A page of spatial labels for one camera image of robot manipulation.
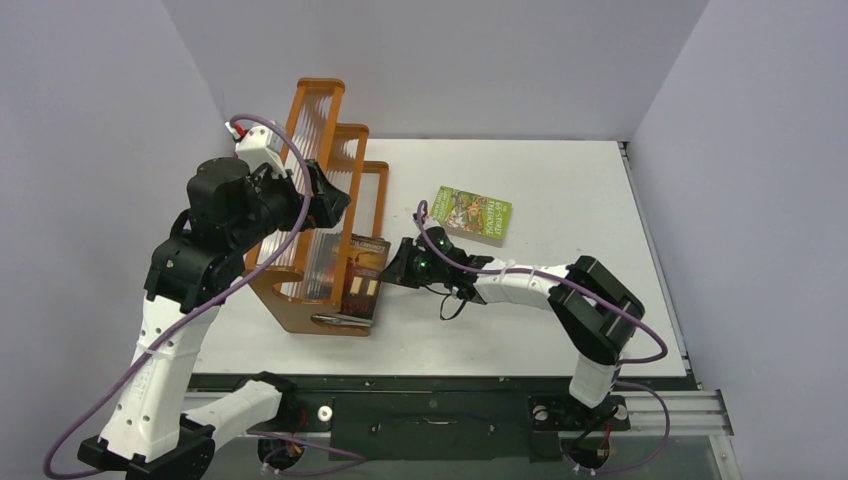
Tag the green cover paperback book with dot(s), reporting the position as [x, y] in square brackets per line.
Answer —
[472, 216]

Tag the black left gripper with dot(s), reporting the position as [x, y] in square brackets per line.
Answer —
[327, 202]

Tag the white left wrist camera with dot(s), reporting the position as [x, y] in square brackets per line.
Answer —
[257, 146]

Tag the aluminium rail frame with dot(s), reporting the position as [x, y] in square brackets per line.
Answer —
[668, 430]

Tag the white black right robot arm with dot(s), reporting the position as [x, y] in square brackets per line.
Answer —
[597, 311]

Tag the orange wooden file rack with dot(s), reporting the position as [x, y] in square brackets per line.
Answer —
[305, 285]

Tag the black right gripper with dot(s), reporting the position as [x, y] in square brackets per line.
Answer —
[412, 261]

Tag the dark Moon and Sixpence book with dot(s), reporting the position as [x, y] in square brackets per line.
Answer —
[341, 321]

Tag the brown cover paperback book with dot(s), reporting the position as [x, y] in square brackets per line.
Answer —
[366, 259]

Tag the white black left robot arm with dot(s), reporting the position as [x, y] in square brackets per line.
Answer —
[149, 436]

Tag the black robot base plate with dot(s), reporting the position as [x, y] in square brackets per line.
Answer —
[423, 418]

